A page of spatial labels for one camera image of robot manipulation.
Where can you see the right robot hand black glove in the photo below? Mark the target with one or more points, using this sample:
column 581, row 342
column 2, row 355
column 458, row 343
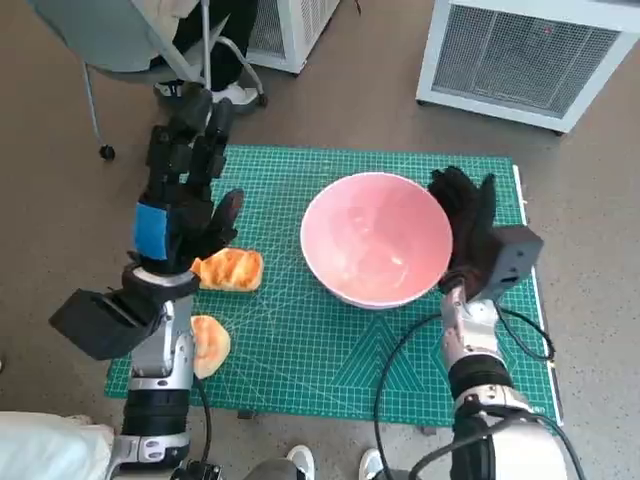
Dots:
column 470, row 225

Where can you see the left robot hand blue tape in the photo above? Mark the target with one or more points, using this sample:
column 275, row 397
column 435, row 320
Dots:
column 185, row 215

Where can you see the long toy bread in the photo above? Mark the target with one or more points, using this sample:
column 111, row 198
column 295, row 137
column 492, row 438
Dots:
column 235, row 270

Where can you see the pink bowl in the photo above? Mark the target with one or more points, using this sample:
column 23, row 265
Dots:
column 375, row 235

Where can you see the round toy bread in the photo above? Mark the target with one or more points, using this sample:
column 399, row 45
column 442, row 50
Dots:
column 212, row 345

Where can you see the person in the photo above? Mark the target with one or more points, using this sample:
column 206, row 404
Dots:
column 230, row 45
column 300, row 460

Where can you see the large white mesh cabinet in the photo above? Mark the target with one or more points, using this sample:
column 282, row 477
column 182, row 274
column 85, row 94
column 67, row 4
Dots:
column 520, row 55

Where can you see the green cutting mat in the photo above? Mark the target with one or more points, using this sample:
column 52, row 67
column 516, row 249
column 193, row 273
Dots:
column 300, row 360

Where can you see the grey chair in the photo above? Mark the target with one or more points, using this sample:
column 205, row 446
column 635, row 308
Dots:
column 100, row 35

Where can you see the small white mesh cabinet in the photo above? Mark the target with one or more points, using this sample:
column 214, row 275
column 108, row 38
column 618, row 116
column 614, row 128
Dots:
column 310, row 20

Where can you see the black device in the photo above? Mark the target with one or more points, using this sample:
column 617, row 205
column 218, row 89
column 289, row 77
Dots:
column 205, row 471

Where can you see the white cloth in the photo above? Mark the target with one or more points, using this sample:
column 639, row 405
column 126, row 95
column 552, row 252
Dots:
column 45, row 445

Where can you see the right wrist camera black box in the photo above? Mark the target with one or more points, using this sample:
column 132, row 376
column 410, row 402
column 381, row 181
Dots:
column 515, row 260

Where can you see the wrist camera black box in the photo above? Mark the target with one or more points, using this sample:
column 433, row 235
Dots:
column 95, row 320
column 515, row 260

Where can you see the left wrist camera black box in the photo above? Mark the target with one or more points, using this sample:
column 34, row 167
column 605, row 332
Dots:
column 95, row 320

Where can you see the grey table bracket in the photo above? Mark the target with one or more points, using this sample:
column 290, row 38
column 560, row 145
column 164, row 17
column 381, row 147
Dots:
column 245, row 415

